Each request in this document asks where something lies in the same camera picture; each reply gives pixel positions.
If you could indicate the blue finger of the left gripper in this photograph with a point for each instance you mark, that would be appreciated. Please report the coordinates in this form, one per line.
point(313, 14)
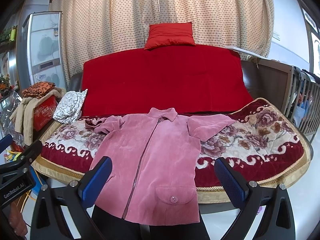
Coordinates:
point(5, 142)

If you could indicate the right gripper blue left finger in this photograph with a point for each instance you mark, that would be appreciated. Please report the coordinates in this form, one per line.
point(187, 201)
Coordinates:
point(93, 182)

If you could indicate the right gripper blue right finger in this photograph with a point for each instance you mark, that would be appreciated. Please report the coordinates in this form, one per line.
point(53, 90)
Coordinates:
point(233, 183)

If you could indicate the pink corduroy jacket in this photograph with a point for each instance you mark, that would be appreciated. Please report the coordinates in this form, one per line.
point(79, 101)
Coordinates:
point(153, 157)

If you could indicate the person's left hand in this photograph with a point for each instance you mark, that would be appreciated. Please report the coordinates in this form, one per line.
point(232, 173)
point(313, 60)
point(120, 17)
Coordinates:
point(16, 221)

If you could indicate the red gift box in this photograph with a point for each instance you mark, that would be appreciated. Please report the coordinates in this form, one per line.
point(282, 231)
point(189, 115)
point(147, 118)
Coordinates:
point(44, 112)

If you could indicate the floral plush seat blanket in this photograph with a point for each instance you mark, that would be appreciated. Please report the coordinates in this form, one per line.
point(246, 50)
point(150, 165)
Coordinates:
point(261, 144)

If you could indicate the orange patterned folded cloth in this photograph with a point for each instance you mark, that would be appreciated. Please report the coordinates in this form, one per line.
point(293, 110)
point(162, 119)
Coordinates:
point(38, 90)

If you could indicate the white crackle pattern pillow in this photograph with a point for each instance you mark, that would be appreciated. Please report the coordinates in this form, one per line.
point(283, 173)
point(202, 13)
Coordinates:
point(69, 108)

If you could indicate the silver refrigerator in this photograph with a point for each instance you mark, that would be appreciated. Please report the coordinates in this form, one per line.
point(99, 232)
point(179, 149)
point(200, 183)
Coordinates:
point(41, 56)

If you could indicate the wooden baby crib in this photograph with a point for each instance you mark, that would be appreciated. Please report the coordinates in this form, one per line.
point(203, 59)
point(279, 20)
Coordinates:
point(294, 92)

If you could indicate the red sofa throw blanket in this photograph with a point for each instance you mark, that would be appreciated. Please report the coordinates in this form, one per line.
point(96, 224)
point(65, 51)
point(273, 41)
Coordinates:
point(190, 79)

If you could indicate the dotted beige curtain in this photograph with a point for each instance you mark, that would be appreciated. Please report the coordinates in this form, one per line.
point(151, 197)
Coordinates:
point(92, 28)

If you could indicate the red cushion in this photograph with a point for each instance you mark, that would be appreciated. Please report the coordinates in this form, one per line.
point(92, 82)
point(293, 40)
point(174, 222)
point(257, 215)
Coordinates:
point(169, 34)

